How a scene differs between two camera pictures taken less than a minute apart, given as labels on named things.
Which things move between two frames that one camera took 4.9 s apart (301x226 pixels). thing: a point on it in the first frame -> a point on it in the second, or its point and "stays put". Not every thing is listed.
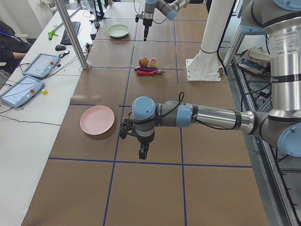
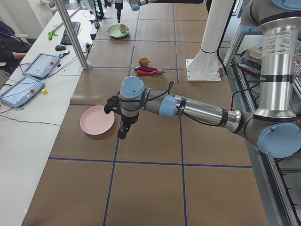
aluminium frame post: (72, 34) stays put
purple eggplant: (146, 68) stays put
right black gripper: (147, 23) -> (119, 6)
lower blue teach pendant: (22, 91) stays put
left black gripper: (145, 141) -> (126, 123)
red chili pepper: (150, 73) stays put
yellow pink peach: (153, 62) -> (122, 28)
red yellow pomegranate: (143, 62) stays put
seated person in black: (12, 49) stays put
